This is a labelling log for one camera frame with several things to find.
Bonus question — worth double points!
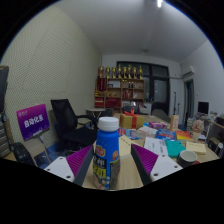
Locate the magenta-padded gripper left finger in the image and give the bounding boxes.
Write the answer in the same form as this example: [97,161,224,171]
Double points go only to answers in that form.
[44,144,96,188]

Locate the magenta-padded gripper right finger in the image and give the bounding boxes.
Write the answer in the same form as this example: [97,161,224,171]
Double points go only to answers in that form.
[130,143,184,186]

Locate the blue white-capped drink bottle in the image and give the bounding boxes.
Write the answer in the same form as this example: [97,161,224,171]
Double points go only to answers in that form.
[92,116,121,191]

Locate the teal notebook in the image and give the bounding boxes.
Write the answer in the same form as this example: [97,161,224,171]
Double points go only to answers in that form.
[165,139,186,158]

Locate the white paper booklet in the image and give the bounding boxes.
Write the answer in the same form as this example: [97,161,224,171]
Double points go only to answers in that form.
[143,136,169,156]

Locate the black cup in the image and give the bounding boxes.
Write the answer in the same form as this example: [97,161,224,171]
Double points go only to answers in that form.
[176,149,199,169]

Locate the blue packet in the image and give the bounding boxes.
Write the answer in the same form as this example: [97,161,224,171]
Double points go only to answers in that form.
[155,128,178,141]

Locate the orange book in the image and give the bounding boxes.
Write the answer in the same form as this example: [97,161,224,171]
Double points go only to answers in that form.
[175,129,194,141]

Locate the pale yellow notepad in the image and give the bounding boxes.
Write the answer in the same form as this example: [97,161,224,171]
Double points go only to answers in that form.
[185,140,208,155]

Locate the white packet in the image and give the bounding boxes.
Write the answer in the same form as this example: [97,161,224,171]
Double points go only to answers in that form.
[136,125,158,138]

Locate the pink box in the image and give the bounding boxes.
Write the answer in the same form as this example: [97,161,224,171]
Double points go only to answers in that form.
[148,121,169,130]

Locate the small upright orange box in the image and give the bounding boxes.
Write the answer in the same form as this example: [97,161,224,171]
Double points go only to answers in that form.
[170,114,180,132]

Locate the black office chair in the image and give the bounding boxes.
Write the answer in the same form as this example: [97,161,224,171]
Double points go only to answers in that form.
[50,98,98,151]

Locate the beige envelope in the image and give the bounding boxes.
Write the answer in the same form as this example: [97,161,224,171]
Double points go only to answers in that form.
[118,134,145,157]

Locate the colourful magazine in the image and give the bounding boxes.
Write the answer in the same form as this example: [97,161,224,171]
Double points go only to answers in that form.
[119,128,143,140]

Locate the pink flowers in white pot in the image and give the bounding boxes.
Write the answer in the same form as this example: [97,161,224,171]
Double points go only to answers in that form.
[191,119,205,143]

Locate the purple sign board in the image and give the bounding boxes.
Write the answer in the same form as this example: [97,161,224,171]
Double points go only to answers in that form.
[15,103,51,142]

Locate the yellow gift box, red ribbon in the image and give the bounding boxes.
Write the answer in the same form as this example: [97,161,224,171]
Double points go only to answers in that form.
[119,108,146,130]

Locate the black tripod stand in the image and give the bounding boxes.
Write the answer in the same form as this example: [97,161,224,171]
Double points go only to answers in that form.
[172,91,181,116]

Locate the silver ribbed suitcase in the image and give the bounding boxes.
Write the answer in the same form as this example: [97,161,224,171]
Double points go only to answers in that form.
[0,121,11,159]

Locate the small round table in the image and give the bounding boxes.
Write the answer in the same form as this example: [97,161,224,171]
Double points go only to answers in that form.
[85,107,107,116]

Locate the black computer monitor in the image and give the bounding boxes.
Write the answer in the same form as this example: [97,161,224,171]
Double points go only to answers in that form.
[197,101,210,115]

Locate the wooden shelf unit with trophies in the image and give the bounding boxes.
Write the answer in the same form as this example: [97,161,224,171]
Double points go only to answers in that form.
[94,65,146,111]

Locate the white wall air conditioner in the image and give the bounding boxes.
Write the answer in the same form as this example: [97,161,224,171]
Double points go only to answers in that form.
[180,65,196,78]

